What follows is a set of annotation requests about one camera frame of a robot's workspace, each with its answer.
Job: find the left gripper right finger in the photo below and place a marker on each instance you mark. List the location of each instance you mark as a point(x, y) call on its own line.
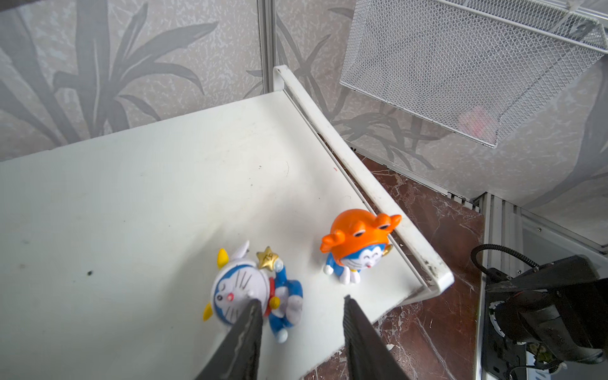
point(367, 355)

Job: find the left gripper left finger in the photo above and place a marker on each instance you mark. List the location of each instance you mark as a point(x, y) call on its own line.
point(238, 356)

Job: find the white hooded Doraemon figure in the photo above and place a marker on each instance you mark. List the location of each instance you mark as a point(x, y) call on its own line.
point(241, 280)

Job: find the pink toy in basket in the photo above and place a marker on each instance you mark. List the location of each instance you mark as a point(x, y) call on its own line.
point(478, 123)

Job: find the orange hooded Doraemon figure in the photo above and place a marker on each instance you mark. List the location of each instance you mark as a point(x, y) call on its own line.
point(358, 240)

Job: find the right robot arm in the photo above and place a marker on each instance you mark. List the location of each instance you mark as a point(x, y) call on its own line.
point(551, 315)

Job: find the white wire mesh basket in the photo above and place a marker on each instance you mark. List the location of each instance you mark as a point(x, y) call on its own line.
point(439, 59)

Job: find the white two-tier shelf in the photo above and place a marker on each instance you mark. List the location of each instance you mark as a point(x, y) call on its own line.
point(109, 246)

